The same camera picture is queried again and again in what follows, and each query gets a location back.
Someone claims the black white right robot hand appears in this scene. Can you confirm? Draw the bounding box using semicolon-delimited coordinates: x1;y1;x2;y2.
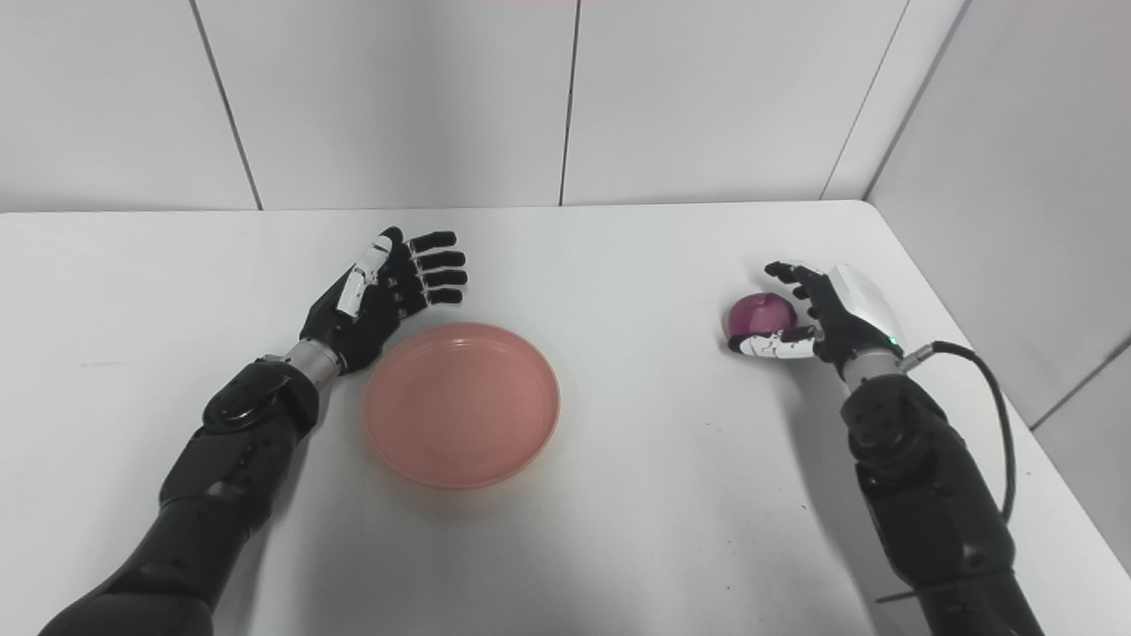
727;260;905;382

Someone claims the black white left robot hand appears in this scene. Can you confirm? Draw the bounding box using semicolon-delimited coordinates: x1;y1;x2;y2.
298;226;469;376

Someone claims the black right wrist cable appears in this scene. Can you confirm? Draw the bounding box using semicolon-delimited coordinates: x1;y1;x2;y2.
899;340;1018;525

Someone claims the pink round plate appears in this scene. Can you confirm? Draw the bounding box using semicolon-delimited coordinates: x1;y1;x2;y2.
361;322;563;492

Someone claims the purple red onion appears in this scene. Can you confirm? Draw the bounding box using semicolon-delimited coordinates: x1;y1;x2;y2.
722;291;797;348

